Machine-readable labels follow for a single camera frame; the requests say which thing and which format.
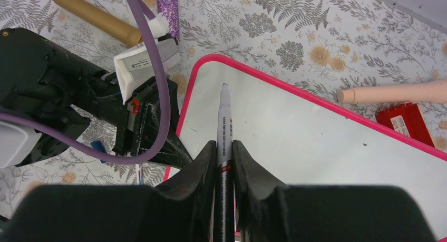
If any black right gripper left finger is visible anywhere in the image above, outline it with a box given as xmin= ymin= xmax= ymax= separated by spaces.
xmin=1 ymin=141 xmax=217 ymax=241

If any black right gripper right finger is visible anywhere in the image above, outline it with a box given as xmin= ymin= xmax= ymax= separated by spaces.
xmin=232 ymin=140 xmax=435 ymax=241

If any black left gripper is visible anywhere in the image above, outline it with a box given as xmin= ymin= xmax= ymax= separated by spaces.
xmin=80 ymin=71 xmax=193 ymax=169

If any pink framed whiteboard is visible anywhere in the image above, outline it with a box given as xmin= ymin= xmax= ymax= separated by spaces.
xmin=177 ymin=54 xmax=446 ymax=240

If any red capped marker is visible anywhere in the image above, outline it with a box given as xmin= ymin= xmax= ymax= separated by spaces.
xmin=135 ymin=164 xmax=143 ymax=185

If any blue marker cap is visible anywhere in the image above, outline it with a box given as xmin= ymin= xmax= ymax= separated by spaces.
xmin=90 ymin=141 xmax=107 ymax=154

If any purple glitter microphone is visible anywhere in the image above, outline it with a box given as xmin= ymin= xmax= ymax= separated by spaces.
xmin=157 ymin=0 xmax=180 ymax=39

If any floral patterned mat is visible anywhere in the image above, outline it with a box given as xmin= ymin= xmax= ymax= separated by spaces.
xmin=1 ymin=0 xmax=446 ymax=217

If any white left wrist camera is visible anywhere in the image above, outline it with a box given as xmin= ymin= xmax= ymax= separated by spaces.
xmin=112 ymin=13 xmax=182 ymax=105

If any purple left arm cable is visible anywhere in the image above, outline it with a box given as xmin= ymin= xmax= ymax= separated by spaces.
xmin=0 ymin=0 xmax=172 ymax=166

